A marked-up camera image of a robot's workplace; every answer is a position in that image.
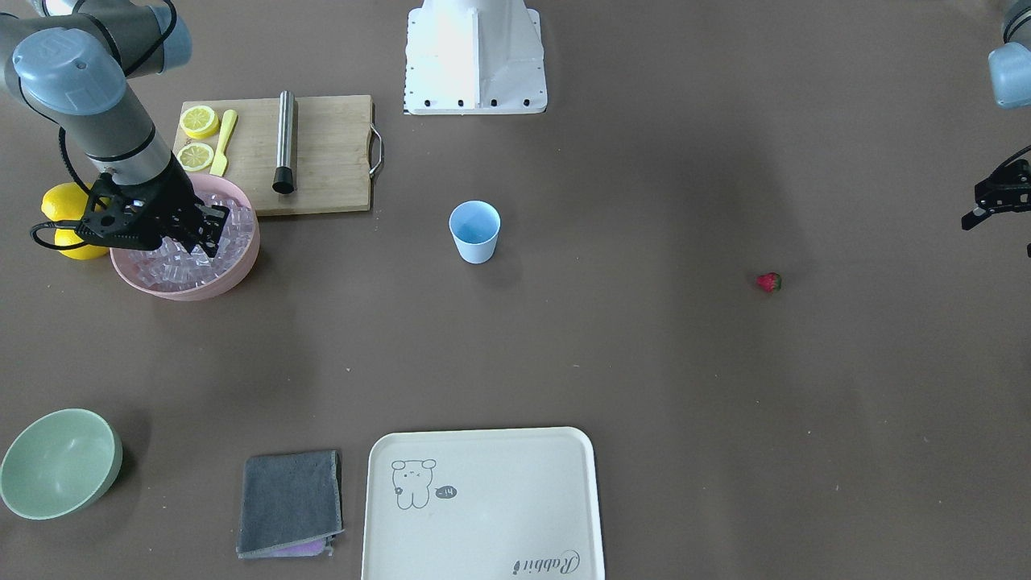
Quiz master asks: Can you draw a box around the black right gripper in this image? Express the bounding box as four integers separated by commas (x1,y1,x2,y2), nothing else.
74,159,230,258

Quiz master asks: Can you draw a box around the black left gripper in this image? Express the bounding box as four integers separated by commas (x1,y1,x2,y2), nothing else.
961,159,1030,231

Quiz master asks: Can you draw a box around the red strawberry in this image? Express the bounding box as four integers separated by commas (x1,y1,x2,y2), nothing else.
756,271,783,293

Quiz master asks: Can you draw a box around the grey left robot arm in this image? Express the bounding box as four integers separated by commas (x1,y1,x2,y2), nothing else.
961,1,1030,231

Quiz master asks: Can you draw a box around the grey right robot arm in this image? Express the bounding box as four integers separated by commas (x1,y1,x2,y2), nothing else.
1,1,230,257

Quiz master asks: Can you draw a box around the clear ice cube pile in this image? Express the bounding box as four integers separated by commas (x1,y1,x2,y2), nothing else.
119,190,257,292

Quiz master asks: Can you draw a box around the light blue cup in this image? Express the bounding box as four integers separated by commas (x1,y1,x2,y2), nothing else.
448,201,502,264

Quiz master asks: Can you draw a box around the pink bowl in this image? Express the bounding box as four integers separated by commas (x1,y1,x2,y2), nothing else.
110,175,260,301

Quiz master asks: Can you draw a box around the yellow plastic knife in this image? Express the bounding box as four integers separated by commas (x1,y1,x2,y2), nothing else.
209,109,238,176

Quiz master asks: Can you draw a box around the lemon half lower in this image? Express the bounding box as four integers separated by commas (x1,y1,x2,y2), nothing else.
176,143,217,172

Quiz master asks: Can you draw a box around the lemon half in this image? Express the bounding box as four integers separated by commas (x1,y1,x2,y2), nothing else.
176,143,217,172
178,104,221,139

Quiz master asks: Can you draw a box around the wooden cutting board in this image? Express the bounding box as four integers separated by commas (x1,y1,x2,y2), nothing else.
204,95,380,217

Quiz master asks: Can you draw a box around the steel muddler black tip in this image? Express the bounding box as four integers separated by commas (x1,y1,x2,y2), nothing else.
272,89,296,195

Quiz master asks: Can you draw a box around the lemon half upper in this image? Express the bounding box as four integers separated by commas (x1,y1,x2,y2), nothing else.
178,104,221,139

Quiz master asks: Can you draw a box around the yellow lemon lower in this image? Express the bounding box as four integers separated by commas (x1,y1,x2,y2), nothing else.
54,229,108,260

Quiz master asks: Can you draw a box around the yellow lemon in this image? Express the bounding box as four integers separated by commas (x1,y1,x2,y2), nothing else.
41,181,106,221
54,229,108,260

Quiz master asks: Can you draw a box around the yellow lemon upper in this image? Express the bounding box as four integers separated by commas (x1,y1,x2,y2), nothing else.
41,181,106,221

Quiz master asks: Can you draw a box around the green bowl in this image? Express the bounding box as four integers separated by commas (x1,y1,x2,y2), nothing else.
1,408,124,520

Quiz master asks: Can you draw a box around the grey folded cloth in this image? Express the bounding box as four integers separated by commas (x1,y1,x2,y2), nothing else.
235,450,345,559

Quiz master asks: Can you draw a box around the cream rabbit tray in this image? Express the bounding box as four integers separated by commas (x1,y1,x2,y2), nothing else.
361,427,607,579

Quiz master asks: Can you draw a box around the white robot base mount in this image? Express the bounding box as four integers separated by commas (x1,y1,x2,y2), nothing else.
403,1,548,115

